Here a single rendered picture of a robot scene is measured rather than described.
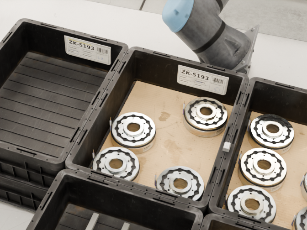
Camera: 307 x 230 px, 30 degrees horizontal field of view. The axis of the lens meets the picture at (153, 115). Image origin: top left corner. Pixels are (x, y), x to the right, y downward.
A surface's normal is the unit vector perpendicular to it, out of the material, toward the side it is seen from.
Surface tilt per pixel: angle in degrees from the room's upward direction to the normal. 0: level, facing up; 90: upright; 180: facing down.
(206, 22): 50
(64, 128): 0
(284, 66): 0
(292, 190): 0
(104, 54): 90
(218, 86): 90
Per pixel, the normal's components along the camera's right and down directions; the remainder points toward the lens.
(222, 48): -0.03, 0.11
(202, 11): 0.46, -0.01
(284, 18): 0.04, -0.68
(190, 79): -0.33, 0.69
